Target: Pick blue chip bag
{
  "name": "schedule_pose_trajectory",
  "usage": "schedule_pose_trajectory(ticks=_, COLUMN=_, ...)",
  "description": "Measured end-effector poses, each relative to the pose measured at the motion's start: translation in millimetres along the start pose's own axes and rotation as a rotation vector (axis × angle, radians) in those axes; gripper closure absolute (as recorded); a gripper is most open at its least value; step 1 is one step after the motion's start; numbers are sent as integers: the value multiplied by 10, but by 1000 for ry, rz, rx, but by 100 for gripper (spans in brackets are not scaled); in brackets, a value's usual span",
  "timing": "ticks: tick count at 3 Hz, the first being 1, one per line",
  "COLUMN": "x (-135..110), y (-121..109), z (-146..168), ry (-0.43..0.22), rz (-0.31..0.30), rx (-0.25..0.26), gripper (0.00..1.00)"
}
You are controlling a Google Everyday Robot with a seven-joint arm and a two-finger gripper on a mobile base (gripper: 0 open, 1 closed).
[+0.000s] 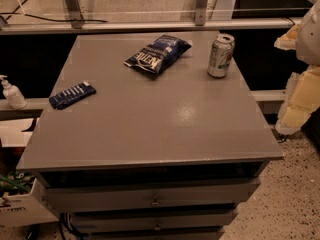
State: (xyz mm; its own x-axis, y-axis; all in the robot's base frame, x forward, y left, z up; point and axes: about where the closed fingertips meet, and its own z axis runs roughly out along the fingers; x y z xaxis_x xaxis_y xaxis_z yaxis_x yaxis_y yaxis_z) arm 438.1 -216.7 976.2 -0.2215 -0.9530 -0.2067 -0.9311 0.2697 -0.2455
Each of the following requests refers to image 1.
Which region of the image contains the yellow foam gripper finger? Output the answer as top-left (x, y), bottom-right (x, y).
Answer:
top-left (275, 65), bottom-right (320, 135)

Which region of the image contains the top grey drawer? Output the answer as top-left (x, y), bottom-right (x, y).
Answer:
top-left (47, 178), bottom-right (260, 213)

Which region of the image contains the green white soda can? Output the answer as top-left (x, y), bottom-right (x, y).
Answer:
top-left (207, 33), bottom-right (235, 78)

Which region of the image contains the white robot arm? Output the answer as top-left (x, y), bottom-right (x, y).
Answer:
top-left (274, 1), bottom-right (320, 135)

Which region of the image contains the grey drawer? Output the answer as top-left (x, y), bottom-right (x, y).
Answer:
top-left (47, 178), bottom-right (260, 213)
top-left (72, 207), bottom-right (238, 233)

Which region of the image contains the metal window frame rail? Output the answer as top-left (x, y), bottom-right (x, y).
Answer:
top-left (0, 0), bottom-right (304, 35)

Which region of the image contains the dark blue snack bar package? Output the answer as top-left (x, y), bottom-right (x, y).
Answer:
top-left (49, 81), bottom-right (96, 110)

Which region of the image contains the white pump dispenser bottle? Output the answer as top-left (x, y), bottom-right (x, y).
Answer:
top-left (0, 75), bottom-right (27, 109)

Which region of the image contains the black cable on ledge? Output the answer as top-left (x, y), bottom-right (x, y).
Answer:
top-left (0, 0), bottom-right (109, 24)

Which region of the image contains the white cardboard box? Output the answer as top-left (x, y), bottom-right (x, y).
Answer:
top-left (0, 117), bottom-right (59, 228)

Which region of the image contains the middle grey drawer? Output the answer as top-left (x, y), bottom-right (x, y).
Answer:
top-left (72, 207), bottom-right (238, 233)

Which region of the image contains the grey drawer cabinet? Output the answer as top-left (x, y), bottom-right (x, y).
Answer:
top-left (19, 31), bottom-right (282, 240)

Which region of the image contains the blue Kettle chip bag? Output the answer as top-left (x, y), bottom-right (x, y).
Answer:
top-left (124, 35), bottom-right (191, 75)

